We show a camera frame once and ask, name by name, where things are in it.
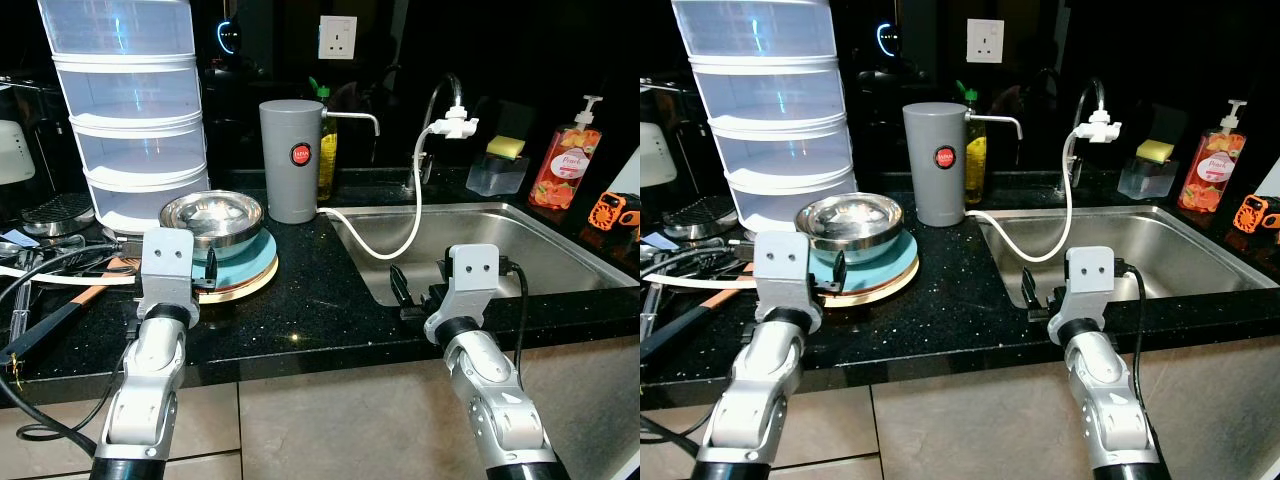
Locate teal plate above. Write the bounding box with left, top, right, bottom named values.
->
left=193, top=230, right=280, bottom=293
left=810, top=234, right=920, bottom=295

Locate cream floral plate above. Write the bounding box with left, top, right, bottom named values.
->
left=822, top=265, right=920, bottom=309
left=198, top=262, right=280, bottom=307

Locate stainless steel bowl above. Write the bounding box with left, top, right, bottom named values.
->
left=159, top=190, right=267, bottom=263
left=795, top=192, right=905, bottom=264

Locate white kitchen appliance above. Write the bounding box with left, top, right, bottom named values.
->
left=0, top=119, right=37, bottom=187
left=640, top=121, right=674, bottom=189

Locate stainless steel sink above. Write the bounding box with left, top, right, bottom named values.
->
left=324, top=202, right=641, bottom=310
left=974, top=205, right=1280, bottom=303

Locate clear plastic sponge holder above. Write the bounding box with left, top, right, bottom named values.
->
left=1116, top=154, right=1180, bottom=200
left=465, top=150, right=532, bottom=198

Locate grey water filter canister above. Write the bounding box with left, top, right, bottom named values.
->
left=258, top=99, right=382, bottom=226
left=902, top=102, right=1024, bottom=229

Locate yellow dish soap bottle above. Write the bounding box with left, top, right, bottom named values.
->
left=954, top=81, right=989, bottom=207
left=307, top=77, right=339, bottom=203

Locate white flat strip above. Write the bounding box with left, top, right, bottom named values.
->
left=0, top=264, right=138, bottom=292
left=640, top=272, right=751, bottom=295

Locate round metal perforated tray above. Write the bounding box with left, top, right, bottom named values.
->
left=660, top=195, right=743, bottom=242
left=19, top=192, right=98, bottom=239

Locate white faucet diverter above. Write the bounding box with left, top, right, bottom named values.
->
left=429, top=100, right=480, bottom=142
left=1074, top=104, right=1124, bottom=144

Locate orange and black spatula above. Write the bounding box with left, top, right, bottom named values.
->
left=0, top=262, right=138, bottom=363
left=640, top=285, right=749, bottom=363

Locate peach hand soap pump bottle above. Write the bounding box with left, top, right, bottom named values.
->
left=1176, top=99, right=1250, bottom=215
left=527, top=95, right=607, bottom=212

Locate white tiered plastic food cover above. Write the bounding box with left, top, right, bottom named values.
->
left=670, top=0, right=857, bottom=234
left=37, top=0, right=212, bottom=237

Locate orange and black tool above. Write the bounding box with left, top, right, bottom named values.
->
left=1231, top=192, right=1280, bottom=237
left=586, top=189, right=641, bottom=237

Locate chrome sink faucet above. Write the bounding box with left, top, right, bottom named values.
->
left=404, top=72, right=467, bottom=197
left=1053, top=78, right=1107, bottom=197

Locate white board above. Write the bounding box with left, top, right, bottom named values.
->
left=607, top=148, right=641, bottom=202

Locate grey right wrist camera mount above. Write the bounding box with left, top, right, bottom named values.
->
left=1061, top=246, right=1120, bottom=327
left=442, top=244, right=502, bottom=323

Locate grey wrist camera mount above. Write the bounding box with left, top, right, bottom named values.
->
left=442, top=244, right=502, bottom=323
left=745, top=231, right=824, bottom=336
left=1061, top=246, right=1120, bottom=327
left=135, top=227, right=199, bottom=313

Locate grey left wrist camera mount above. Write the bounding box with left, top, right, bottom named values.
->
left=135, top=227, right=199, bottom=313
left=745, top=231, right=824, bottom=336

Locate white water hose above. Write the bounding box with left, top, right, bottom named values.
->
left=964, top=130, right=1086, bottom=265
left=317, top=125, right=441, bottom=264

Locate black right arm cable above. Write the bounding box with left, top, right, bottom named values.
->
left=1117, top=261, right=1147, bottom=403
left=499, top=261, right=532, bottom=403

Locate black appliance with blue ring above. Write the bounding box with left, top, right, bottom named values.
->
left=868, top=18, right=909, bottom=63
left=213, top=14, right=248, bottom=63

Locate white wall socket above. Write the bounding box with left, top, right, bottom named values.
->
left=317, top=15, right=359, bottom=62
left=965, top=17, right=1007, bottom=65

